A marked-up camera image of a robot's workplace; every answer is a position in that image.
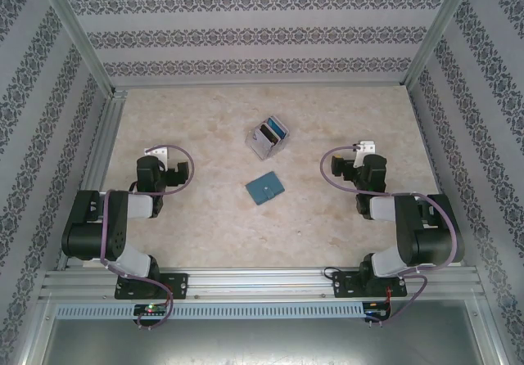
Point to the clear acrylic card stand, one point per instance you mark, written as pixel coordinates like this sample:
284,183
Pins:
262,152

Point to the blue leather card holder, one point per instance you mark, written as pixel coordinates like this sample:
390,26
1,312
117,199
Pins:
264,189

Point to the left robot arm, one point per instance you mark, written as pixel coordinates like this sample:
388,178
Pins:
94,234

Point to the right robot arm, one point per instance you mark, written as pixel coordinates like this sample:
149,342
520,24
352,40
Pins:
430,242

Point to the blue card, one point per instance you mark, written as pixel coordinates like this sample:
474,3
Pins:
279,125

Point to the dark brown card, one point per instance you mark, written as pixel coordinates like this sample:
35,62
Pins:
270,135

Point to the grey metal sheet panel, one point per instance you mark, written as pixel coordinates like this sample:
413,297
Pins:
262,344

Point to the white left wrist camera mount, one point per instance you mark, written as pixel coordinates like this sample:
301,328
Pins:
161,152

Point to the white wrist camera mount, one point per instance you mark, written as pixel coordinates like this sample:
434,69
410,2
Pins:
161,152
365,147

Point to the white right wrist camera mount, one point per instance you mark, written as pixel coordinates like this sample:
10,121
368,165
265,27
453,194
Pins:
365,147

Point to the aluminium side rail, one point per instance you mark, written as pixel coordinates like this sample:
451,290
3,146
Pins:
107,123

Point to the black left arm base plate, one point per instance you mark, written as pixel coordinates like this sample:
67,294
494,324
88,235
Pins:
180,285

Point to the aluminium back rail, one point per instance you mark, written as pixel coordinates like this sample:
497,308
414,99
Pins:
262,83

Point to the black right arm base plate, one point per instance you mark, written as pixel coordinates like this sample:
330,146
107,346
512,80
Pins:
341,285

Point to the aluminium mounting rail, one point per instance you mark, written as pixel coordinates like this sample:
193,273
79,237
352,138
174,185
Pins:
262,283

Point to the aluminium frame post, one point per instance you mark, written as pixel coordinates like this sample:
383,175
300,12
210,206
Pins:
436,33
82,33

